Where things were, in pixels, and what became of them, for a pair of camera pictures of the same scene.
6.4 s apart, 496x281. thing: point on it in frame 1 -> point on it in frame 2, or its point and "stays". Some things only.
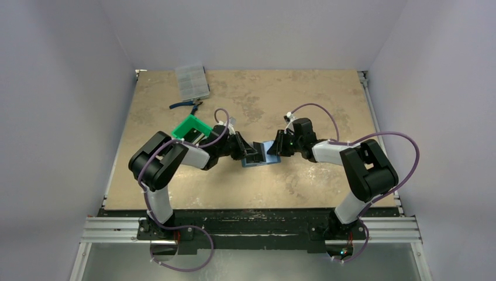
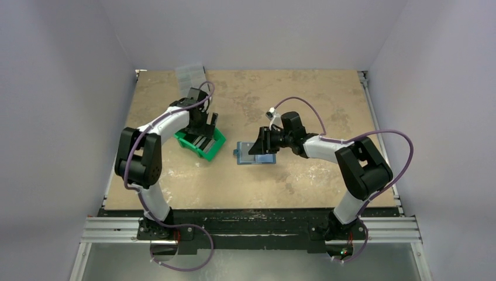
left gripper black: (243, 148) -> (205, 130)
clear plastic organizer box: (193, 82) stays
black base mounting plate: (294, 229) stays
